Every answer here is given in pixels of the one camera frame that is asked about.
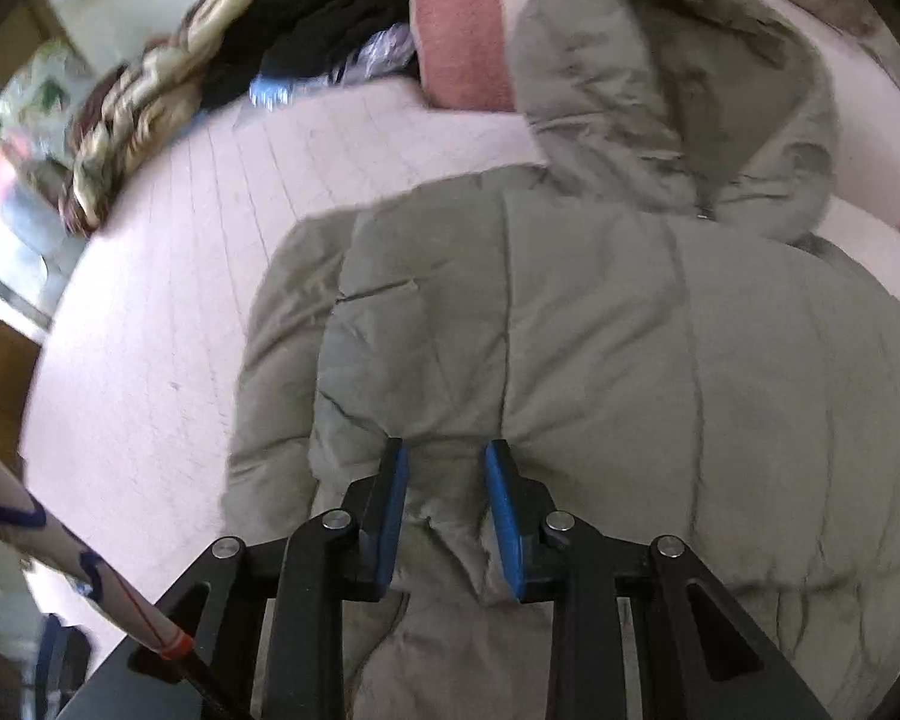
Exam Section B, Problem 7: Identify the pink quilted sofa bed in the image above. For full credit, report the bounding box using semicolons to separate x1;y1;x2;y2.
19;0;900;691

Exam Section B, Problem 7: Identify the pink sofa bolster cushion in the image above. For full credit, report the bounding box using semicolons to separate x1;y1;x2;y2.
411;0;527;115

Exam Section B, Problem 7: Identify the grey-green hooded puffer jacket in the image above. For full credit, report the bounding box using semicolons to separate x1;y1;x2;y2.
221;0;900;720

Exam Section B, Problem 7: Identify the brown beige leaf-print blanket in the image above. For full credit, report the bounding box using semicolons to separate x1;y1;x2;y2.
58;0;290;235

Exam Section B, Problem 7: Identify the white tube with blue marks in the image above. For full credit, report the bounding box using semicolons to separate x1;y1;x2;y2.
0;427;250;720

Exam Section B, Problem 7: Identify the black clothes pile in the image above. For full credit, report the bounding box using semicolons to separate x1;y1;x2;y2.
201;0;430;112

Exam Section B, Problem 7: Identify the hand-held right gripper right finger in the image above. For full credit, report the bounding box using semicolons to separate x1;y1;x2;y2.
484;439;833;720

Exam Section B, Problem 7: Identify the blue clear plastic bag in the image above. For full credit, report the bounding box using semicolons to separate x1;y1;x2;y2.
249;22;421;110

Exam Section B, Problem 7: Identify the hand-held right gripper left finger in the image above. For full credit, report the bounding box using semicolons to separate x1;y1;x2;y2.
60;438;410;720

